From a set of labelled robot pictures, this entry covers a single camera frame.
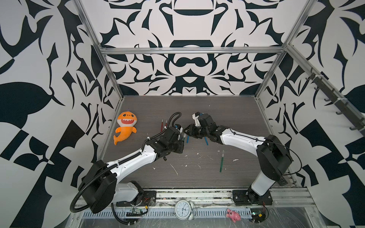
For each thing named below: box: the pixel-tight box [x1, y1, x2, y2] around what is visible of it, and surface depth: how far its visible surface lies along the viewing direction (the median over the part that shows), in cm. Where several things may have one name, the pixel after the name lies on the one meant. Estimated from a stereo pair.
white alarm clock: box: [174, 199, 194, 221], surface depth 69 cm
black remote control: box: [277, 176, 289, 187], surface depth 80 cm
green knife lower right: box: [219, 149, 225, 173], surface depth 89 cm
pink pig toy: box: [226, 209, 241, 223], surface depth 70 cm
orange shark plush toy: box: [113, 111, 138, 145], surface depth 97 cm
